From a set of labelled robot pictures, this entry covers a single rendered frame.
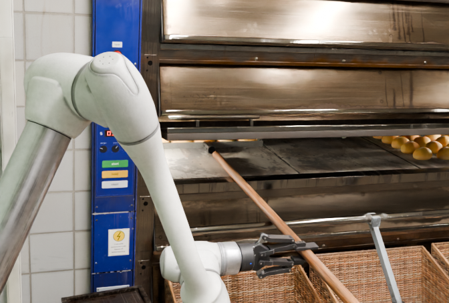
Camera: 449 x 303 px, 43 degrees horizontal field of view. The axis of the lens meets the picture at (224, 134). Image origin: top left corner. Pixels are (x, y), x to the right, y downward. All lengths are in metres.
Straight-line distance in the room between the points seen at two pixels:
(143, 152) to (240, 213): 1.09
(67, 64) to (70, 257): 1.08
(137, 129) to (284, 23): 1.06
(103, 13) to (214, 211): 0.86
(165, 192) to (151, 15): 0.84
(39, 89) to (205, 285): 0.58
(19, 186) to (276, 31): 1.18
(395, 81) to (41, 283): 1.56
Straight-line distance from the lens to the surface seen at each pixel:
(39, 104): 1.27
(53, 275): 2.24
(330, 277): 1.55
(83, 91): 1.20
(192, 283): 1.38
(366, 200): 2.53
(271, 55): 2.14
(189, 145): 2.59
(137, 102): 1.17
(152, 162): 1.28
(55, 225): 2.15
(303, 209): 2.39
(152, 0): 2.00
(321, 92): 2.26
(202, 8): 2.05
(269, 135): 2.04
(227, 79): 2.11
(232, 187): 2.22
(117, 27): 1.95
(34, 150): 1.27
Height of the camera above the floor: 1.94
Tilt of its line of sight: 15 degrees down
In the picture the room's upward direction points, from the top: 4 degrees clockwise
